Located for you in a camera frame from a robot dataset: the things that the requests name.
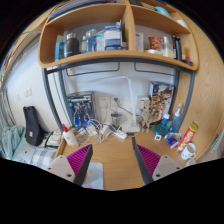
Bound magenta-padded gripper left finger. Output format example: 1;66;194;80
45;143;94;187

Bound grey metal shelf frame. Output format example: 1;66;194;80
41;58;196;134

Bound white wall switch plate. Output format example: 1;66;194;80
23;87;34;98

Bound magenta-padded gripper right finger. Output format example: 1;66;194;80
134;144;184;186

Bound grey metal bed rail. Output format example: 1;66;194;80
0;89;16;134

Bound teal fluffy blanket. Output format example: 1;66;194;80
0;124;26;161

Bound clear glass cup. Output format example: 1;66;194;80
184;157;198;168

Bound blue white packet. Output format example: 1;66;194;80
165;132;183;149

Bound white lotion bottle red cap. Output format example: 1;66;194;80
61;123;80;149

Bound black backpack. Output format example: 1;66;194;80
22;105;46;147

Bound tan robot model figure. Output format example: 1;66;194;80
139;99;154;131

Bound white power strip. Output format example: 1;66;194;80
113;129;128;140

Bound white desk lamp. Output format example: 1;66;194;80
88;74;142;134

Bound white mug with face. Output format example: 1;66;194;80
180;142;198;160

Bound teal bowl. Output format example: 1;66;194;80
152;123;169;137

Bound colourful model kit box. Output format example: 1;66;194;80
148;80;175;124

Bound white charger block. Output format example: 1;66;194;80
85;124;98;136
99;123;111;134

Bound pastel printed mouse pad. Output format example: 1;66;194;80
81;161;105;190

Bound blue spray bottle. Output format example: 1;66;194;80
168;102;183;134

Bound long wooden wall shelf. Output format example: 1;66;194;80
0;29;44;91

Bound black ruler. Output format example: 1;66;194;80
130;133;138;148

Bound blue robot model kit box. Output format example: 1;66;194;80
65;90;96;129

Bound wooden shelf unit with items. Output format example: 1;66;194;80
37;0;200;72

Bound red yellow chip can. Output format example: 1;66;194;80
176;123;199;153

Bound glass jar with green stalk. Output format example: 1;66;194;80
110;97;134;127

